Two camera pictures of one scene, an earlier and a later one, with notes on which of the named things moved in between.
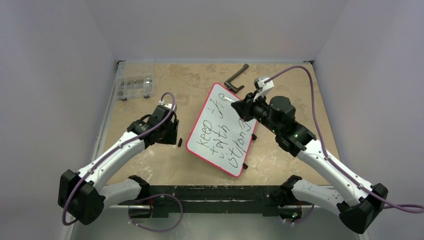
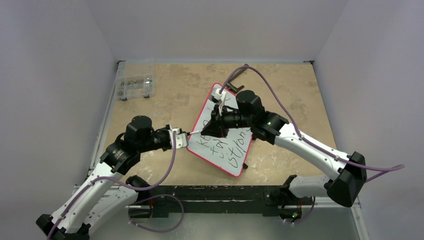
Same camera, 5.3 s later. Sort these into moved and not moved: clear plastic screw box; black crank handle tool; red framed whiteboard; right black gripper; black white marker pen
Moved: black white marker pen; right black gripper
Not moved: red framed whiteboard; clear plastic screw box; black crank handle tool
